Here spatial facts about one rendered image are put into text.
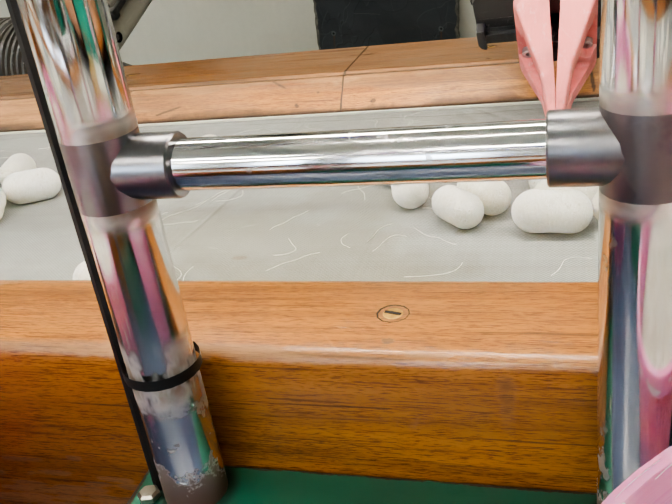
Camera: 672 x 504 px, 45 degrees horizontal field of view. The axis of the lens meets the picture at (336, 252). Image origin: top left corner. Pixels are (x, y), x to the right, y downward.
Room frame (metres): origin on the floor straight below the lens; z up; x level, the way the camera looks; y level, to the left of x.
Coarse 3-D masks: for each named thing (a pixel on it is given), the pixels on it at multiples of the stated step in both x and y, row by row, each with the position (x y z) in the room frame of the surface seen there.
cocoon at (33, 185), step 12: (36, 168) 0.51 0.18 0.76; (48, 168) 0.51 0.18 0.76; (12, 180) 0.49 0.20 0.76; (24, 180) 0.49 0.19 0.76; (36, 180) 0.49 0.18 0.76; (48, 180) 0.49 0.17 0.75; (12, 192) 0.49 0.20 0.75; (24, 192) 0.49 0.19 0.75; (36, 192) 0.49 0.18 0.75; (48, 192) 0.49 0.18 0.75
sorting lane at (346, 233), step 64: (192, 128) 0.62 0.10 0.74; (256, 128) 0.59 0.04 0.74; (320, 128) 0.56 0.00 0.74; (192, 192) 0.47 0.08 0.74; (256, 192) 0.46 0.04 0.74; (320, 192) 0.44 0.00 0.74; (384, 192) 0.43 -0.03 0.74; (512, 192) 0.40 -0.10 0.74; (0, 256) 0.42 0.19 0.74; (64, 256) 0.40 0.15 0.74; (192, 256) 0.38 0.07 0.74; (256, 256) 0.37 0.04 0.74; (320, 256) 0.36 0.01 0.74; (384, 256) 0.35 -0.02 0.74; (448, 256) 0.34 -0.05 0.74; (512, 256) 0.33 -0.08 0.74; (576, 256) 0.32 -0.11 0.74
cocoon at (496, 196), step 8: (464, 184) 0.38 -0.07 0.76; (472, 184) 0.38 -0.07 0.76; (480, 184) 0.37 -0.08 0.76; (488, 184) 0.37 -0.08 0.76; (496, 184) 0.37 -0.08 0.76; (504, 184) 0.37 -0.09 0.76; (472, 192) 0.37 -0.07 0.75; (480, 192) 0.37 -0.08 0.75; (488, 192) 0.37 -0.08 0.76; (496, 192) 0.37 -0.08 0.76; (504, 192) 0.37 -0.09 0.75; (488, 200) 0.37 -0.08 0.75; (496, 200) 0.36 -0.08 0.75; (504, 200) 0.37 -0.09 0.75; (488, 208) 0.37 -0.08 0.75; (496, 208) 0.36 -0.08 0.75; (504, 208) 0.37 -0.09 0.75
